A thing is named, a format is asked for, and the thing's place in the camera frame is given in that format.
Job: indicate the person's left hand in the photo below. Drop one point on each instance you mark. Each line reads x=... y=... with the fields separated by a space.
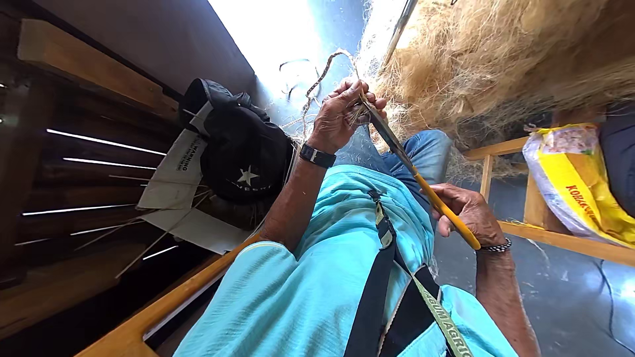
x=331 y=124

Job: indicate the person's right hand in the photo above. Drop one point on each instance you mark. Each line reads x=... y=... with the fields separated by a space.
x=474 y=213

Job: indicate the person's left fingers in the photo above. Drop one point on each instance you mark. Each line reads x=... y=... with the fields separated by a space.
x=373 y=100

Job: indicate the person's left thumb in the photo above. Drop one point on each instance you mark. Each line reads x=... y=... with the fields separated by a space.
x=348 y=97

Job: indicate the person's right thumb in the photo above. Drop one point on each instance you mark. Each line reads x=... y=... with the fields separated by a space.
x=445 y=226

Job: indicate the person's right fingers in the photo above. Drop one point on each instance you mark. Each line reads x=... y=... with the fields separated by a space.
x=442 y=192

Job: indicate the person's right forearm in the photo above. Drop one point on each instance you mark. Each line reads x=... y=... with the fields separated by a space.
x=503 y=292

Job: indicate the person's legs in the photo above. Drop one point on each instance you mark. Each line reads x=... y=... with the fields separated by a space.
x=421 y=151

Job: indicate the thin metal rod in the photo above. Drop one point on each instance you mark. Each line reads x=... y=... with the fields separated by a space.
x=400 y=33

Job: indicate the pile of tan fibres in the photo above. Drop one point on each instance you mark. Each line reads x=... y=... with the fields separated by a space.
x=446 y=64

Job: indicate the black cap with white star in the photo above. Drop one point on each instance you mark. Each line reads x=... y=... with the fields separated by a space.
x=243 y=148

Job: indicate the yellow printed sack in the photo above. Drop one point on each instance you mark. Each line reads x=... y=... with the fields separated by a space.
x=575 y=173

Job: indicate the person's body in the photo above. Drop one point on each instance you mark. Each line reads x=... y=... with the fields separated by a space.
x=317 y=277

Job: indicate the dark blue cloth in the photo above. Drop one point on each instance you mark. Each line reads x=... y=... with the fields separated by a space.
x=620 y=148

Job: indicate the white printed cardboard carton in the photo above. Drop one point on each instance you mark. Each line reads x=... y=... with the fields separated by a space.
x=171 y=181

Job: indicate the light wooden beam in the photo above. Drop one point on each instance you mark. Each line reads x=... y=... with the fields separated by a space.
x=89 y=64

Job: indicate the varnished wooden chair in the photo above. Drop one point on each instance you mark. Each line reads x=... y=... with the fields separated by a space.
x=124 y=334

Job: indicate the wooden bench frame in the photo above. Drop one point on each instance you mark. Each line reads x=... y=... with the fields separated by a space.
x=565 y=244

